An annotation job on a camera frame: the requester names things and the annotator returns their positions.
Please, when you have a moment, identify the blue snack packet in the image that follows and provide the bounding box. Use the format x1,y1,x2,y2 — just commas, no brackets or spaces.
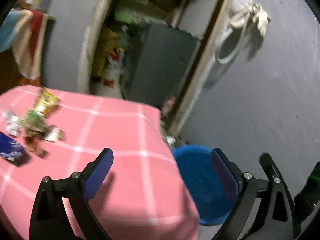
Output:
0,132,24,165

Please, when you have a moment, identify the green wrapper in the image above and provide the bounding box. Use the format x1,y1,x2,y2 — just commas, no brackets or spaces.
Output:
19,109,49,139

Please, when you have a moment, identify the silver foil scrap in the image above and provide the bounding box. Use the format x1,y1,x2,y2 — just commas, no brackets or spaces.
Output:
5,109,20,137

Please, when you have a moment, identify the yellow snack wrapper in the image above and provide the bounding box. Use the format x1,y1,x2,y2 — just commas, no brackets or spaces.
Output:
33,87,61,118

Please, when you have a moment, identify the white wrapper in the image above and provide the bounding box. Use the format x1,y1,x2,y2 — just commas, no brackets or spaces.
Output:
44,126,65,142

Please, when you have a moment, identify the blue plastic bucket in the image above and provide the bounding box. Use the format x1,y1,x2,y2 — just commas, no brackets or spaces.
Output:
172,145,243,226

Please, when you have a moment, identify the pink checked tablecloth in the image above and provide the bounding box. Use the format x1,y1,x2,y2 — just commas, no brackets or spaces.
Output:
1,90,199,239

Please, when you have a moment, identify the yellow bag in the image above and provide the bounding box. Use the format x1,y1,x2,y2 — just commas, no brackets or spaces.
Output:
96,26,118,77

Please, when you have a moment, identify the striped towel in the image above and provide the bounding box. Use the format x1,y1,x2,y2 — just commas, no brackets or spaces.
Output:
1,9,48,80

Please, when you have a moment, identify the grey refrigerator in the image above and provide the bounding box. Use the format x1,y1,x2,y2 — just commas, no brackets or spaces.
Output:
123,23,198,109

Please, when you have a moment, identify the wooden door frame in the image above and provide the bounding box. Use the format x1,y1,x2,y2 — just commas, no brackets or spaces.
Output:
165,0,232,137

